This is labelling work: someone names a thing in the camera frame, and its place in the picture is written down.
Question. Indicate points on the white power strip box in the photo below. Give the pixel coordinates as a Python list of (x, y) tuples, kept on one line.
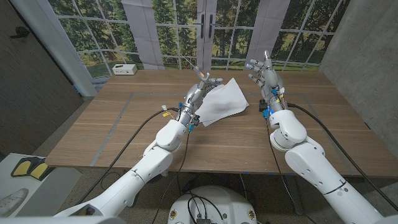
[(124, 69)]

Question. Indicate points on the white sneaker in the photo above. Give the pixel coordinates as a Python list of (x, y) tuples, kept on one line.
[(12, 202)]

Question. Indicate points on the large white paper sheet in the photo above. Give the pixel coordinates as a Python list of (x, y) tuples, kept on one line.
[(230, 102)]

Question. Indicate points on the grey table leg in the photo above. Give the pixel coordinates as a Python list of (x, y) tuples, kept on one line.
[(293, 196)]

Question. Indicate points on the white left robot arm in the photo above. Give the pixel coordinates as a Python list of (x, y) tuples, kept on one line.
[(140, 174)]

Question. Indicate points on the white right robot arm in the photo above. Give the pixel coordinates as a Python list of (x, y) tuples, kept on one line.
[(311, 168)]

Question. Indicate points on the printed window forest backdrop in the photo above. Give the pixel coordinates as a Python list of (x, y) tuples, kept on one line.
[(174, 37)]

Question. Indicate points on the white paper sheet underneath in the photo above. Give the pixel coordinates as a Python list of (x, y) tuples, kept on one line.
[(206, 123)]

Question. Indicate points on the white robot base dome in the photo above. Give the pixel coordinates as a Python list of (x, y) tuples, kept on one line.
[(224, 199)]

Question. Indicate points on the yellow black foot pedal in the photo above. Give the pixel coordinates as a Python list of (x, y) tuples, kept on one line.
[(23, 168)]

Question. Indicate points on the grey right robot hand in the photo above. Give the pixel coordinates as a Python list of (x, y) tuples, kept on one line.
[(272, 84)]

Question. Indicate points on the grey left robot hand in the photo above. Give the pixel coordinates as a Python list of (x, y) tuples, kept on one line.
[(194, 96)]

